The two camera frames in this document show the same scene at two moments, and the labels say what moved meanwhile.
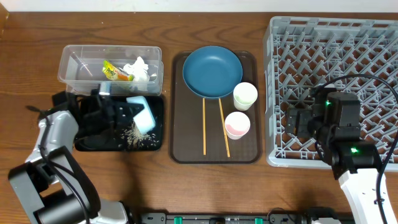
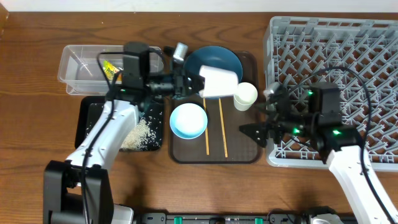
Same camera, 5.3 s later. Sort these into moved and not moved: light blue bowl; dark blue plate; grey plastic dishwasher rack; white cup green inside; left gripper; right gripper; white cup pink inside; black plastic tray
Moved: light blue bowl; white cup pink inside; left gripper; right gripper
Not moved: grey plastic dishwasher rack; white cup green inside; black plastic tray; dark blue plate
